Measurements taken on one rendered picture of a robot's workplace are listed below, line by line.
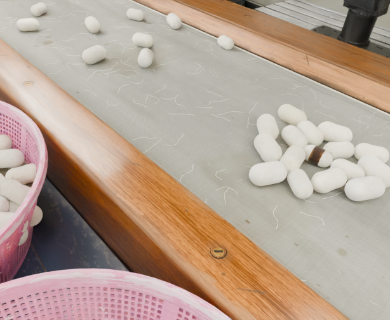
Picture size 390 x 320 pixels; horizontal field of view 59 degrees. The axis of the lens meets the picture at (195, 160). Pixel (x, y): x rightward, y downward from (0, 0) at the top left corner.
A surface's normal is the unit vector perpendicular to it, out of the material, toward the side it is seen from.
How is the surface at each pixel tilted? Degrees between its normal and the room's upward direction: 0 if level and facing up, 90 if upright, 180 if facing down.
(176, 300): 75
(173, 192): 0
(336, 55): 0
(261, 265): 0
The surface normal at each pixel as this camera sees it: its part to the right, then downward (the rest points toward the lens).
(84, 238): 0.06, -0.75
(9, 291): 0.41, 0.40
